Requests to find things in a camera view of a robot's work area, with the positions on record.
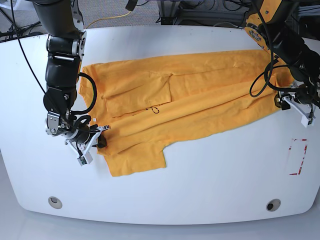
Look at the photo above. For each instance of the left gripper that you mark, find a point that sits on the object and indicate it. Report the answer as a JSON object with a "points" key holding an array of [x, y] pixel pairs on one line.
{"points": [[285, 101]]}

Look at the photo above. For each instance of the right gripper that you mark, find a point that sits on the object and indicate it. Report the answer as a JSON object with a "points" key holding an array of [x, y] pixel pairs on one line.
{"points": [[82, 140]]}

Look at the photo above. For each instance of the orange T-shirt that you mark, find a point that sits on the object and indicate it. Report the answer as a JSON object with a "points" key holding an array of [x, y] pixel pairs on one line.
{"points": [[154, 102]]}

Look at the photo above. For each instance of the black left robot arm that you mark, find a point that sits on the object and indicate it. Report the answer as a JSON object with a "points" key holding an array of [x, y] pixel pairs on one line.
{"points": [[266, 25]]}

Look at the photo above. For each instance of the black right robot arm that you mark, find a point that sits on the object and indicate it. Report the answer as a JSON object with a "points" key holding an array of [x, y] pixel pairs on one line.
{"points": [[64, 23]]}

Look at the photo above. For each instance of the red tape rectangle marking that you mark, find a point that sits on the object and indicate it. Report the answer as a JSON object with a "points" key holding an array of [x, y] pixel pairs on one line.
{"points": [[296, 156]]}

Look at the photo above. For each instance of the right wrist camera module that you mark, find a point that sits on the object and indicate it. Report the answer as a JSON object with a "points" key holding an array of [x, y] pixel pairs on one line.
{"points": [[85, 159]]}

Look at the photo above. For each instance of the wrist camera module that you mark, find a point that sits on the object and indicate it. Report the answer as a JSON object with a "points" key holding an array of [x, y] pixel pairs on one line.
{"points": [[85, 159], [307, 121]]}

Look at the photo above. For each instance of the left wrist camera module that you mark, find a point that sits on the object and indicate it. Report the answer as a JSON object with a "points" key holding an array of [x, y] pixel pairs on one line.
{"points": [[307, 121]]}

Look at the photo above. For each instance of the left table cable grommet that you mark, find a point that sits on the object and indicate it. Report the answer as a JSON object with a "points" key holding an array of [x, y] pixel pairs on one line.
{"points": [[54, 202]]}

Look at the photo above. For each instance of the table cable grommet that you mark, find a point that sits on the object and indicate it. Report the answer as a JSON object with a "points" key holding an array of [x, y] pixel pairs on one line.
{"points": [[54, 202], [273, 205]]}

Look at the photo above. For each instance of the right table cable grommet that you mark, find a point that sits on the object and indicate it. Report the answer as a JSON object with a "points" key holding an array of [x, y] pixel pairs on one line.
{"points": [[273, 205]]}

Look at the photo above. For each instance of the aluminium frame base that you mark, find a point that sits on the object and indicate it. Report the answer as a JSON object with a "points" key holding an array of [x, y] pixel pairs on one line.
{"points": [[168, 11]]}

